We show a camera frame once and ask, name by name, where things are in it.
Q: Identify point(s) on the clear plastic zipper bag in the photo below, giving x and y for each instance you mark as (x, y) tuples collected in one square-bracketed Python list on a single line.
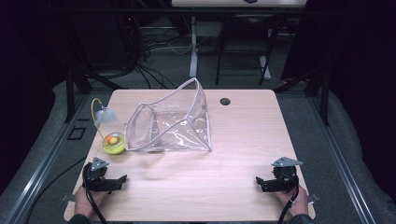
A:
[(174, 124)]

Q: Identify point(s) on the person's left hand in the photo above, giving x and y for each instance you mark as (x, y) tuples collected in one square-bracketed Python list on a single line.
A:
[(84, 200)]

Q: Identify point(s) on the metal table bracket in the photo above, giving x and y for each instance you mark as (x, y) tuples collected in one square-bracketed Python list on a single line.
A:
[(67, 198), (313, 197)]

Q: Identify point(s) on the white desk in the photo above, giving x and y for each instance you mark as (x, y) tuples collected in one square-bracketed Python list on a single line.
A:
[(238, 2)]

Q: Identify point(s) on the black frame post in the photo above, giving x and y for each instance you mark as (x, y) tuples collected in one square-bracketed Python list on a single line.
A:
[(69, 93)]

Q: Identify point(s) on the yellow feather cat toy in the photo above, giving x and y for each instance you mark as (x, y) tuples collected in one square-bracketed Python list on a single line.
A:
[(113, 143)]

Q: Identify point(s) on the aluminium floor rail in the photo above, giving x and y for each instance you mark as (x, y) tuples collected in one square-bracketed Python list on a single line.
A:
[(40, 168), (345, 168)]

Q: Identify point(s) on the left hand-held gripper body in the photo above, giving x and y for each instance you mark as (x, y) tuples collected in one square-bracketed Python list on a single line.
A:
[(96, 180)]

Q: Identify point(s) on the person's right hand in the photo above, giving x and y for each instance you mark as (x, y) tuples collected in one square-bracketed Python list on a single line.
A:
[(297, 202)]

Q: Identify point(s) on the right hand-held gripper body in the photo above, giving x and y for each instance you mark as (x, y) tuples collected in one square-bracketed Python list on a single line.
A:
[(285, 179)]

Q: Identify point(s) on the black chair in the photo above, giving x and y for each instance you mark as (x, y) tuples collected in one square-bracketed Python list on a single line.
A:
[(246, 34)]

